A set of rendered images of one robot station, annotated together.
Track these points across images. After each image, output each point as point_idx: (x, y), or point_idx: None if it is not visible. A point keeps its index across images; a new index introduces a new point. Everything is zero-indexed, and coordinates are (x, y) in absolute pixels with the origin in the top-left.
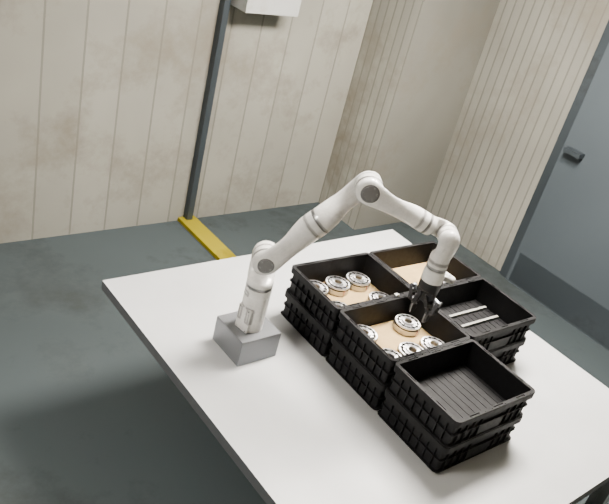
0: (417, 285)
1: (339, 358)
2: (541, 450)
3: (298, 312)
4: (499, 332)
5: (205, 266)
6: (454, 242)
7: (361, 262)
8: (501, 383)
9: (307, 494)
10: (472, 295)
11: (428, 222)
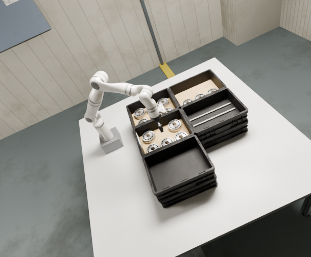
0: None
1: None
2: (235, 191)
3: None
4: (217, 125)
5: (117, 104)
6: (143, 99)
7: (165, 93)
8: (206, 159)
9: (103, 218)
10: (223, 97)
11: (128, 91)
